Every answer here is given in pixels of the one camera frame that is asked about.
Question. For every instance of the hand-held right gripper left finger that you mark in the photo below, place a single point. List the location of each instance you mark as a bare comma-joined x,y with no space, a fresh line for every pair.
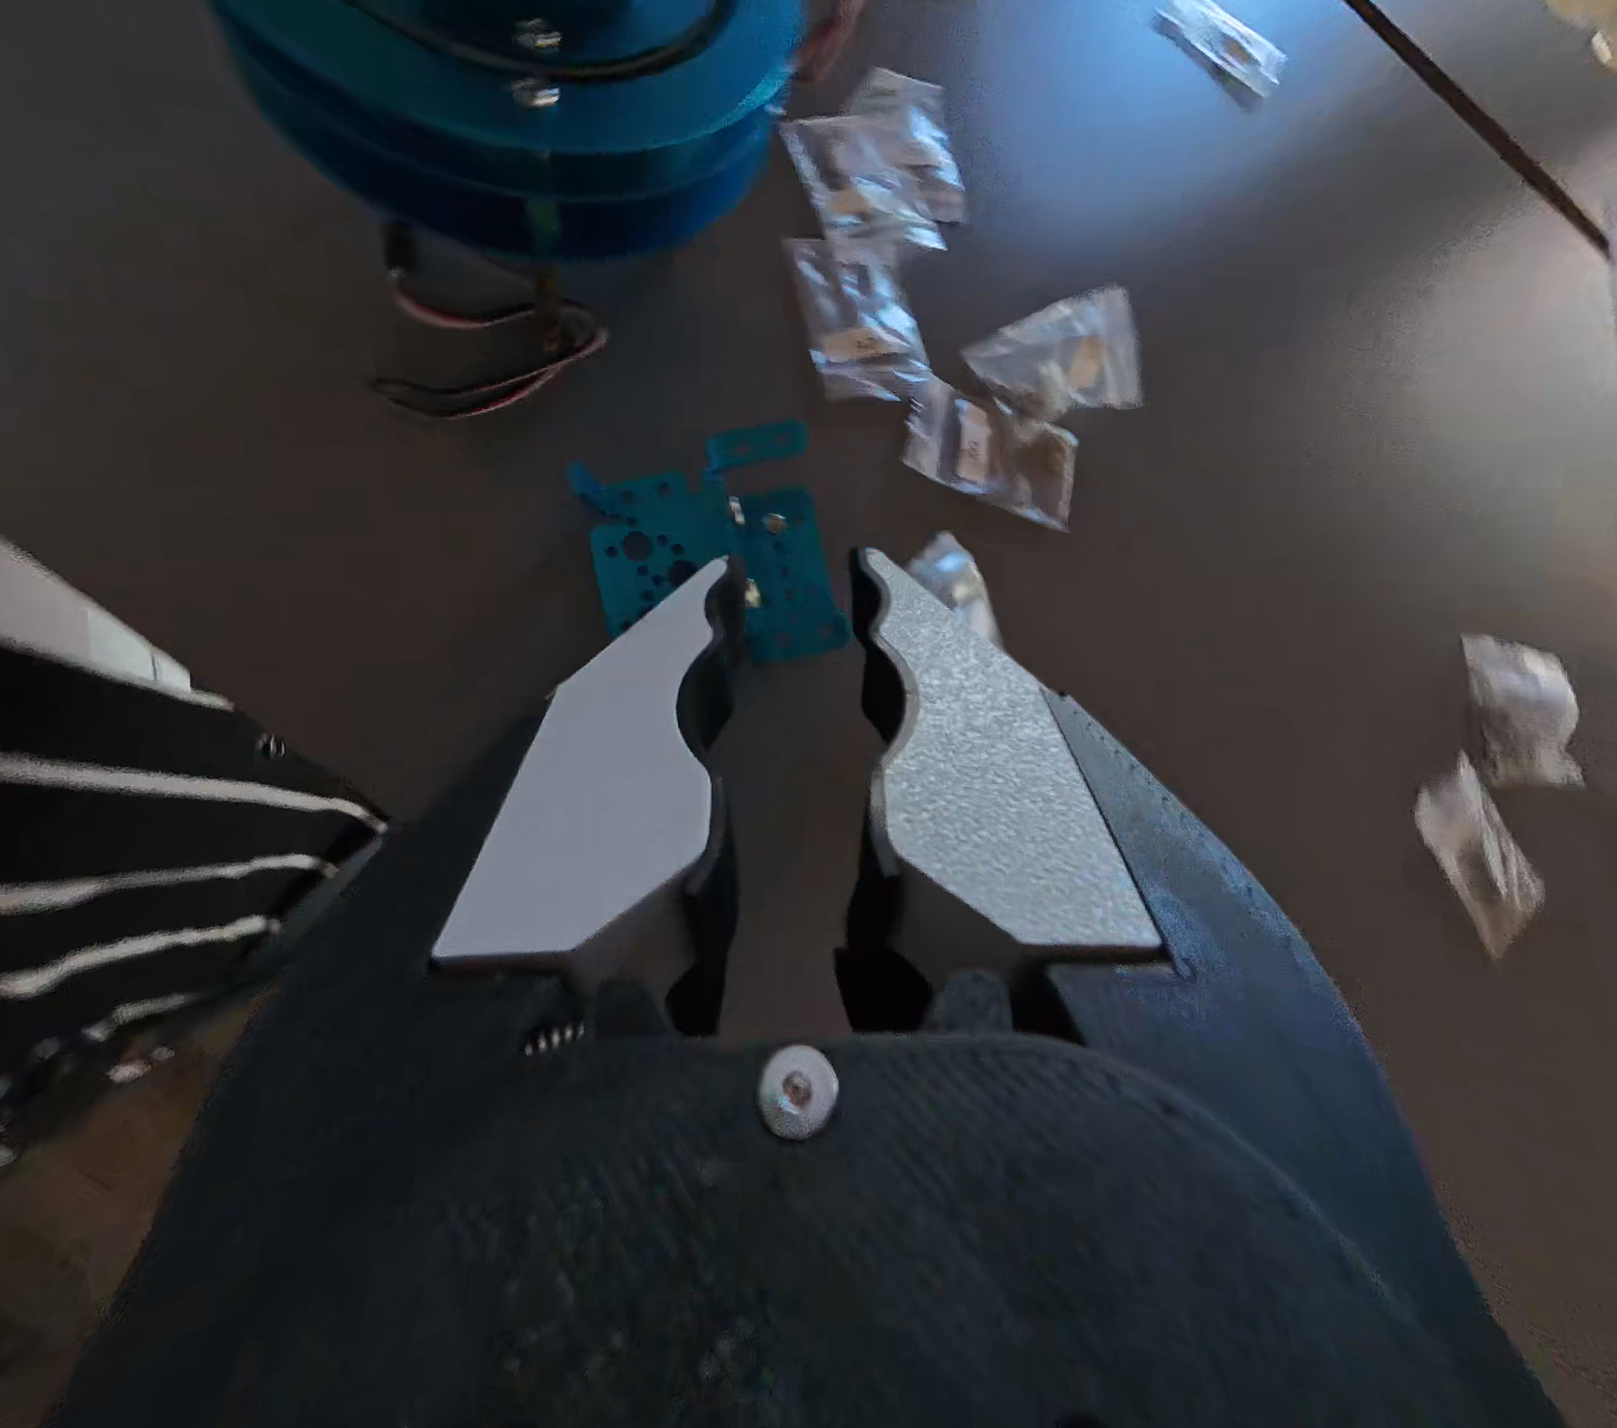
607,797

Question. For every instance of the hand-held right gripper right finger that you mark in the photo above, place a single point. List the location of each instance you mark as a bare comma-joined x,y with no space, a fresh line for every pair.
998,797

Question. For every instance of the blue perforated metal plate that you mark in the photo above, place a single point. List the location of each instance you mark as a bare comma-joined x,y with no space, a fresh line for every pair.
658,556

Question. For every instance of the blue toy robot arm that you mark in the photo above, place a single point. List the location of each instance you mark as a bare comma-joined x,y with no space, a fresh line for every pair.
481,64

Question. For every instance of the dark grey desk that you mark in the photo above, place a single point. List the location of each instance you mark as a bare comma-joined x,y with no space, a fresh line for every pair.
1264,468

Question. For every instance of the black white-striped jacket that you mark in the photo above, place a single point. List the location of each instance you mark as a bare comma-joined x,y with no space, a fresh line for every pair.
139,822

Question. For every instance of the white shirt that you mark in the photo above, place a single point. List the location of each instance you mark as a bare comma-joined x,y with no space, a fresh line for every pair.
63,610

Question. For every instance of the small blue metal bracket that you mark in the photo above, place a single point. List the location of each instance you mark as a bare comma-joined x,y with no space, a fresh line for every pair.
755,443

